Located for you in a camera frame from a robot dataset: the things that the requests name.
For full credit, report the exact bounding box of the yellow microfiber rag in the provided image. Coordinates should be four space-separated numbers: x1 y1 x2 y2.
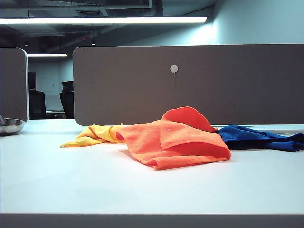
59 123 126 148

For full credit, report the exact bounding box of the narrow grey desk partition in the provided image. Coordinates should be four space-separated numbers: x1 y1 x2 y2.
0 47 30 122

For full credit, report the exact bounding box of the long ceiling light strip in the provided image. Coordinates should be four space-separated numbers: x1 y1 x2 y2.
0 16 208 25

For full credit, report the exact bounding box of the black mesh office chair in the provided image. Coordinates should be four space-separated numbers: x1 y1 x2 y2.
59 80 75 119

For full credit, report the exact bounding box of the round grey adhesive hook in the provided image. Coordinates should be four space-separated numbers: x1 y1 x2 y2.
170 64 179 86

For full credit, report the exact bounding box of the orange microfiber rag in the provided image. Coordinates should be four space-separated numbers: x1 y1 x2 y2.
115 106 232 171

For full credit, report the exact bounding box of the wide grey desk partition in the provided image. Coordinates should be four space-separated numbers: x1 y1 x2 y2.
72 44 304 126

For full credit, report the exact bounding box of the stainless steel bowl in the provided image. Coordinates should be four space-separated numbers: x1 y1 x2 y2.
0 113 26 136

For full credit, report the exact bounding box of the black padded office chair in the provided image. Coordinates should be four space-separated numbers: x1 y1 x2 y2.
28 90 46 120

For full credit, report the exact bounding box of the blue microfiber rag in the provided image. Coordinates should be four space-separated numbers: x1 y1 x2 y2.
217 125 304 152

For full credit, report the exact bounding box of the short ceiling light strip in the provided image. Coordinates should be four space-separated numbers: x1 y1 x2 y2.
27 53 68 57

